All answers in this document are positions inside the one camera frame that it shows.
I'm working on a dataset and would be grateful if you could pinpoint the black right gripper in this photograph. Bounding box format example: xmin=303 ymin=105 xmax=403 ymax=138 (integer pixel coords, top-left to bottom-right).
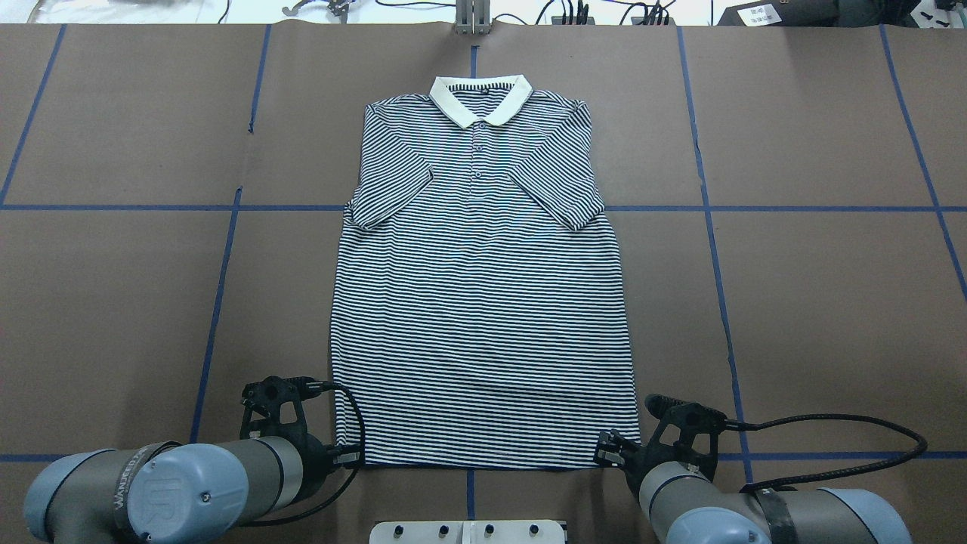
xmin=594 ymin=394 xmax=728 ymax=484

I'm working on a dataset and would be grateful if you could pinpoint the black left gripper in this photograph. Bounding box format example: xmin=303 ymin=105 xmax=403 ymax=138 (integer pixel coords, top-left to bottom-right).
xmin=239 ymin=376 xmax=362 ymax=484

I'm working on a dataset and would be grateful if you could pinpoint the navy white striped polo shirt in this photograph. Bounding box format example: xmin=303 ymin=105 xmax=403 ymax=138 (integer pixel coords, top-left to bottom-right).
xmin=329 ymin=75 xmax=641 ymax=471

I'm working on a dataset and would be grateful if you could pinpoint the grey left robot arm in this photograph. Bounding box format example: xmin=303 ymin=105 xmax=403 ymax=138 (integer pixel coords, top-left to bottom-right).
xmin=22 ymin=376 xmax=366 ymax=543

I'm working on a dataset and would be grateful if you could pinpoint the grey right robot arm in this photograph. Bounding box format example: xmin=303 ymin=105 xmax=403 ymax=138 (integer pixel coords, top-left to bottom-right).
xmin=594 ymin=394 xmax=928 ymax=543

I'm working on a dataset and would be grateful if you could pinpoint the blue tape line left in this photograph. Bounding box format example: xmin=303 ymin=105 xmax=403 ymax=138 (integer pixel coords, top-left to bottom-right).
xmin=189 ymin=23 xmax=273 ymax=444

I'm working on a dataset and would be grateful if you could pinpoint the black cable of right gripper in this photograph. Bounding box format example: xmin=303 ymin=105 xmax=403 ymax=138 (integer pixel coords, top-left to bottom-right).
xmin=721 ymin=413 xmax=928 ymax=493

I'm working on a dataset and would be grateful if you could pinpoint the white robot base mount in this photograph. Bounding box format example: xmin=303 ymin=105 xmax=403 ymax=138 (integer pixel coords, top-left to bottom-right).
xmin=369 ymin=519 xmax=569 ymax=543

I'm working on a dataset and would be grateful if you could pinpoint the aluminium frame post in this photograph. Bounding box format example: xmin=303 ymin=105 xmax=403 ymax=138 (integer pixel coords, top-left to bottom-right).
xmin=453 ymin=0 xmax=493 ymax=36

